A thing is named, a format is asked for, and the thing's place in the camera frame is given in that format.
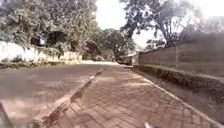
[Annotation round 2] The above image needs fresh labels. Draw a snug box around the red brick path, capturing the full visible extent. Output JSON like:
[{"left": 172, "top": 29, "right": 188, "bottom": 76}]
[{"left": 49, "top": 64, "right": 224, "bottom": 128}]

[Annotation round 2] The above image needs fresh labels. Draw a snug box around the broken concrete kerb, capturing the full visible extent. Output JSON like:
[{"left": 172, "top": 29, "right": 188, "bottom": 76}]
[{"left": 31, "top": 68, "right": 106, "bottom": 128}]

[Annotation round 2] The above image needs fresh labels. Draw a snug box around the tall tree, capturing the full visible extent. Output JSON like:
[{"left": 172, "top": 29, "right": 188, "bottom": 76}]
[{"left": 119, "top": 0, "right": 224, "bottom": 51}]

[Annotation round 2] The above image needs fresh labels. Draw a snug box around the row of trees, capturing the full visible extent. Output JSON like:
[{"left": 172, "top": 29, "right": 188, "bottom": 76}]
[{"left": 0, "top": 0, "right": 138, "bottom": 63}]

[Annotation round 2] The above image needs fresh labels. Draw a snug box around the low hedge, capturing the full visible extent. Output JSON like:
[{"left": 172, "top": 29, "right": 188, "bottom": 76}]
[{"left": 133, "top": 64, "right": 224, "bottom": 93}]

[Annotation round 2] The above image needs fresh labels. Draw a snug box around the robot's own part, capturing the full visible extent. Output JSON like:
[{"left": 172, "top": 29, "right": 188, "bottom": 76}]
[{"left": 143, "top": 122, "right": 153, "bottom": 128}]

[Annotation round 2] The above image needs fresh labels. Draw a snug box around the grey asphalt road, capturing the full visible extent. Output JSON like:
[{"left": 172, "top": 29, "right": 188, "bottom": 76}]
[{"left": 0, "top": 61, "right": 116, "bottom": 128}]

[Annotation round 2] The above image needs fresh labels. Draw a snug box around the grass verge strip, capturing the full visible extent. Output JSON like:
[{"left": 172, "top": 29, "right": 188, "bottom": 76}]
[{"left": 0, "top": 59, "right": 84, "bottom": 70}]

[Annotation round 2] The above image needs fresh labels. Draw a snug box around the brown brick wall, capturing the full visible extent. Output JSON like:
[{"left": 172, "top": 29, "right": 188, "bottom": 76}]
[{"left": 131, "top": 33, "right": 224, "bottom": 78}]

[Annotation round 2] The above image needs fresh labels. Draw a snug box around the white wall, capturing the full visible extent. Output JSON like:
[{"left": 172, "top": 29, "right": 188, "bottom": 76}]
[{"left": 0, "top": 40, "right": 84, "bottom": 64}]

